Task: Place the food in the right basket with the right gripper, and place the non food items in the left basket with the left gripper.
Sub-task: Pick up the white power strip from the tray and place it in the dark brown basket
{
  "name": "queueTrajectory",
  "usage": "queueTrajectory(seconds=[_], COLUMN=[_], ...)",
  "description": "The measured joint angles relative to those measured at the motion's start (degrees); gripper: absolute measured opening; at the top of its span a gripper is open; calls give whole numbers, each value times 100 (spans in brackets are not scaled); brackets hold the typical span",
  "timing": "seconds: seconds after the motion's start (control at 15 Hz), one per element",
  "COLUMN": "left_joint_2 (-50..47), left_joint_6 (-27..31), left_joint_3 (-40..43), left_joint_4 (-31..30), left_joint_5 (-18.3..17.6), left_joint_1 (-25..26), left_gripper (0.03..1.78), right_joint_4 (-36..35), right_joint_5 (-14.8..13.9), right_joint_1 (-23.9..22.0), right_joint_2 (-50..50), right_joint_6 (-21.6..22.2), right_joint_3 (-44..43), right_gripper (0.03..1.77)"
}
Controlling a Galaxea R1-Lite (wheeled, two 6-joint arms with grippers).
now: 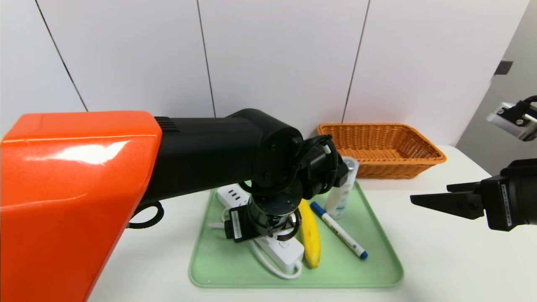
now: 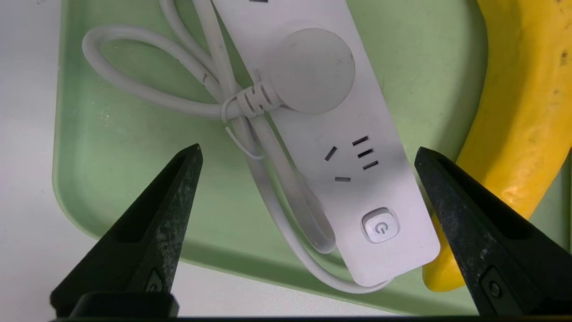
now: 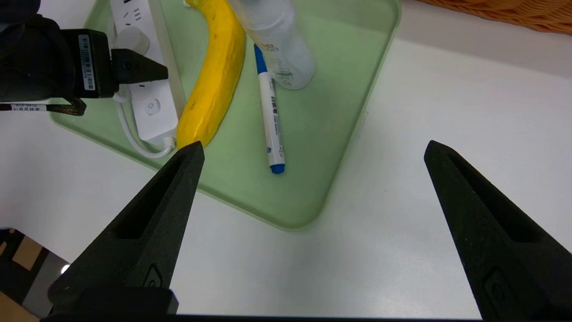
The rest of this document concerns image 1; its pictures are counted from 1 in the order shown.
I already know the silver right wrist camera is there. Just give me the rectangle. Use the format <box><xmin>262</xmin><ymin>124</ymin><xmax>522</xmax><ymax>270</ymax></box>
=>
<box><xmin>487</xmin><ymin>102</ymin><xmax>537</xmax><ymax>142</ymax></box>

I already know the white marker with blue cap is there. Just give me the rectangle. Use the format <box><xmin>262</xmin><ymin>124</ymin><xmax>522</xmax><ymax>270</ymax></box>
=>
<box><xmin>310</xmin><ymin>201</ymin><xmax>368</xmax><ymax>260</ymax></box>

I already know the white power strip with cable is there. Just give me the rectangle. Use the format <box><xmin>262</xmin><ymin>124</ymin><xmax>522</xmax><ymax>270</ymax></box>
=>
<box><xmin>209</xmin><ymin>184</ymin><xmax>305</xmax><ymax>279</ymax></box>

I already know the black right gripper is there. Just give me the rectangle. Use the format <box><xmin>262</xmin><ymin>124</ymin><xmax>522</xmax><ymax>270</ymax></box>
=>
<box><xmin>410</xmin><ymin>158</ymin><xmax>537</xmax><ymax>232</ymax></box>

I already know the orange wicker basket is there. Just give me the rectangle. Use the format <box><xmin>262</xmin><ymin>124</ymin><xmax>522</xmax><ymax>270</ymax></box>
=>
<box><xmin>317</xmin><ymin>122</ymin><xmax>447</xmax><ymax>180</ymax></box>

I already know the light green plastic tray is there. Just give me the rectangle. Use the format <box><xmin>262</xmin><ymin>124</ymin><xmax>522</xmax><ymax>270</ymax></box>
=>
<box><xmin>189</xmin><ymin>176</ymin><xmax>404</xmax><ymax>289</ymax></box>

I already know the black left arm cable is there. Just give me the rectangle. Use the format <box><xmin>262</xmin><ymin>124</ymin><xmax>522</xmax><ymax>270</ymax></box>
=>
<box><xmin>128</xmin><ymin>201</ymin><xmax>164</xmax><ymax>229</ymax></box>

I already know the yellow banana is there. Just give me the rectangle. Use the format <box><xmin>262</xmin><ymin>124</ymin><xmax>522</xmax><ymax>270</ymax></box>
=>
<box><xmin>299</xmin><ymin>199</ymin><xmax>321</xmax><ymax>268</ymax></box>

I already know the white bottle with clear cap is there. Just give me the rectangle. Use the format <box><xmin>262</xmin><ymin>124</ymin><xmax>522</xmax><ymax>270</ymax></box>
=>
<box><xmin>325</xmin><ymin>156</ymin><xmax>360</xmax><ymax>220</ymax></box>

